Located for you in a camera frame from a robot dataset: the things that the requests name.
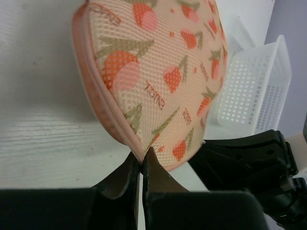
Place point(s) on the pink patterned mesh laundry bag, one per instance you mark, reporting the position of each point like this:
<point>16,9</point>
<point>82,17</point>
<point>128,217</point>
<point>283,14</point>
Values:
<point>151,70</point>

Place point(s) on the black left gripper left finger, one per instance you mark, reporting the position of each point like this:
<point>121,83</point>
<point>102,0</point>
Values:
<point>111,204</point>

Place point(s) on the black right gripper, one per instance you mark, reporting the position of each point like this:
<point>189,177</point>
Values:
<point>267,168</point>

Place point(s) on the white plastic basket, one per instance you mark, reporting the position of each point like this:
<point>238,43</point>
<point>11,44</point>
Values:
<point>255,87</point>

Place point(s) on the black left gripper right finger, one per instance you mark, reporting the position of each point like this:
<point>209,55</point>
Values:
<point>168,205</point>

